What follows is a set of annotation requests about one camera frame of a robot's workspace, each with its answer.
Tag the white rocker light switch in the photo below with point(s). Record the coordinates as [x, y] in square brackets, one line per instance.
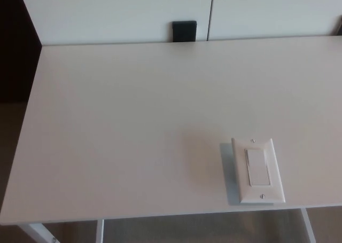
[257, 168]

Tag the white cabinet door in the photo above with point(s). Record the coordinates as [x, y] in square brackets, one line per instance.
[267, 10]
[107, 13]

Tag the dark brown cabinet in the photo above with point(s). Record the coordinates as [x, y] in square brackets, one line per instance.
[14, 45]

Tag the white switch base box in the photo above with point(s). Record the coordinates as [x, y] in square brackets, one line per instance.
[225, 168]

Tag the white metal table leg frame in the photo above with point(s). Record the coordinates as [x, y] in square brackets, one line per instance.
[36, 229]
[307, 224]

